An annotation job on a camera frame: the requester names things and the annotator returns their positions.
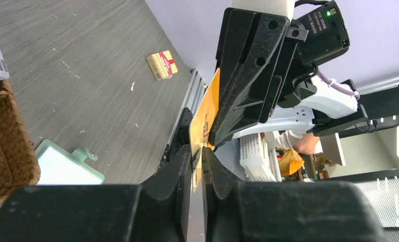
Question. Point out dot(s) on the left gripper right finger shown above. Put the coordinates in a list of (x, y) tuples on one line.
[(284, 211)]

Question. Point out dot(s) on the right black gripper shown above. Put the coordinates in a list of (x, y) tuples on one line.
[(311, 33)]

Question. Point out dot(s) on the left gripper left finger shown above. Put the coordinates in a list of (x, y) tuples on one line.
[(154, 210)]

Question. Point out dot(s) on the gold VIP card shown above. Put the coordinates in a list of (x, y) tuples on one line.
[(200, 126)]

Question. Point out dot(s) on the green card holder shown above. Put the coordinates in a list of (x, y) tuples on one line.
[(60, 167)]

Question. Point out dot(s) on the woven wicker divided tray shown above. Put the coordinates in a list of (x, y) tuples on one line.
[(18, 162)]

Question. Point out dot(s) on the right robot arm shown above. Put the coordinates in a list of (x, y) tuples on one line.
[(297, 118)]

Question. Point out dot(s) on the white perforated basket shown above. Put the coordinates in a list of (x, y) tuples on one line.
[(258, 157)]

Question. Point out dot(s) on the person in background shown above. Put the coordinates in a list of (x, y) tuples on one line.
[(301, 142)]

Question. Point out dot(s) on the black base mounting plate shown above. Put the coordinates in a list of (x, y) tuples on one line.
[(180, 137)]

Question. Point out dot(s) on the red gold matchbox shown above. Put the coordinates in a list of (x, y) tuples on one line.
[(162, 64)]

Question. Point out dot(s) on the grey monitor in background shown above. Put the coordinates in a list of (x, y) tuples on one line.
[(332, 149)]

